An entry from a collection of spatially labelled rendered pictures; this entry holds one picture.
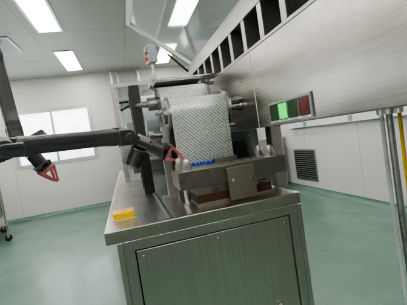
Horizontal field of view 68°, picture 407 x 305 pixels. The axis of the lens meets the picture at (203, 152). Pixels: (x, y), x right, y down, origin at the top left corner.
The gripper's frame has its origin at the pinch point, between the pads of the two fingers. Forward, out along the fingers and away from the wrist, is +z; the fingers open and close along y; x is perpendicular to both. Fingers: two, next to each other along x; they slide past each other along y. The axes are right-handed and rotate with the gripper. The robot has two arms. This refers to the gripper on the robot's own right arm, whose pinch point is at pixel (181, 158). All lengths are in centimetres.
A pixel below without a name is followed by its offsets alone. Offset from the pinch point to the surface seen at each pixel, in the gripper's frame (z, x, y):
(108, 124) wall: -74, 32, -556
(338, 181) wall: 270, 61, -249
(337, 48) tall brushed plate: 15, 36, 57
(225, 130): 12.8, 17.5, 0.2
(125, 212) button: -13.9, -24.6, 13.1
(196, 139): 2.7, 9.3, 0.3
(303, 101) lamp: 19, 27, 42
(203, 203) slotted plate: 9.3, -12.3, 18.7
